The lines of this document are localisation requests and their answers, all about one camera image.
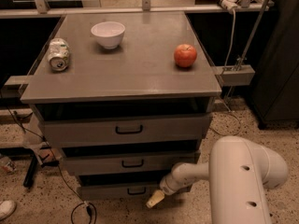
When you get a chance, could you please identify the white shoe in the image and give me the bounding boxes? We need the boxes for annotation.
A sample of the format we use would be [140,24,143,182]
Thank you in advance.
[0,200,16,220]

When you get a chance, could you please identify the black floor cable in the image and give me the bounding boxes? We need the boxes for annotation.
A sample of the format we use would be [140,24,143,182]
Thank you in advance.
[0,91,98,224]

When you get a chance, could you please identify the grey drawer cabinet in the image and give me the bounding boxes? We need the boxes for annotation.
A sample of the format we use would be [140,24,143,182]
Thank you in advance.
[20,11,222,202]

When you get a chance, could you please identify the crushed white soda can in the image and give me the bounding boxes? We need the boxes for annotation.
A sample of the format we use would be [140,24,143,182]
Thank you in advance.
[48,38,70,72]

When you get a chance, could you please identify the grey drawer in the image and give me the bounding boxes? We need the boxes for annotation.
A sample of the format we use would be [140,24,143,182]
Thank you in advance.
[40,114,211,147]
[78,170,167,201]
[63,151,200,175]

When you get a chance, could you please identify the grey bottom drawer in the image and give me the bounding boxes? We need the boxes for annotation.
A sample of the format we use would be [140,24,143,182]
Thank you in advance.
[78,170,167,201]

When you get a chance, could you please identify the grey side bracket right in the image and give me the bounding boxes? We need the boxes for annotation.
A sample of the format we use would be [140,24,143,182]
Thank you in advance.
[212,65,255,87]

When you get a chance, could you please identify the grey middle drawer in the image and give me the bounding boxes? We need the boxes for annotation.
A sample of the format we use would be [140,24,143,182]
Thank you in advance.
[63,151,200,175]

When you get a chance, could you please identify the grey top drawer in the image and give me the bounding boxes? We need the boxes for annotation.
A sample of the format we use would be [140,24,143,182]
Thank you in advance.
[40,114,211,147]

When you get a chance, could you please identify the black bar on floor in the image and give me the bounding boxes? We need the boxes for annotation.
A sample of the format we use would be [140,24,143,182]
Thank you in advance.
[23,156,37,189]

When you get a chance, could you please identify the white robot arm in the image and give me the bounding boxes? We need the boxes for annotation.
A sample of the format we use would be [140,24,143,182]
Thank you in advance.
[147,136,289,224]

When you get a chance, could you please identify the red apple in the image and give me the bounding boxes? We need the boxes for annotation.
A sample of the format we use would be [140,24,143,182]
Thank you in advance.
[174,44,197,68]

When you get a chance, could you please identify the plastic bottle on floor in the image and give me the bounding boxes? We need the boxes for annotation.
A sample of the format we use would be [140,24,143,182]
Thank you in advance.
[0,155,16,173]

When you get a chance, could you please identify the white power cable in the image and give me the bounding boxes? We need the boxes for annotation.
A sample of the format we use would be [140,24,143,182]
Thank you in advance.
[208,7,243,138]

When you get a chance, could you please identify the metal clamp pole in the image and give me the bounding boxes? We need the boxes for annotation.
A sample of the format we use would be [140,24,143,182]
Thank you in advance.
[234,0,269,71]

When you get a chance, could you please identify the white ceramic bowl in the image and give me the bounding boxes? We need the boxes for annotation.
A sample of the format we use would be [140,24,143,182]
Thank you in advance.
[91,21,125,49]

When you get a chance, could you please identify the dark cabinet at right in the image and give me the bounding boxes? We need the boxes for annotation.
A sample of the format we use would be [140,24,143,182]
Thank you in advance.
[249,0,299,129]

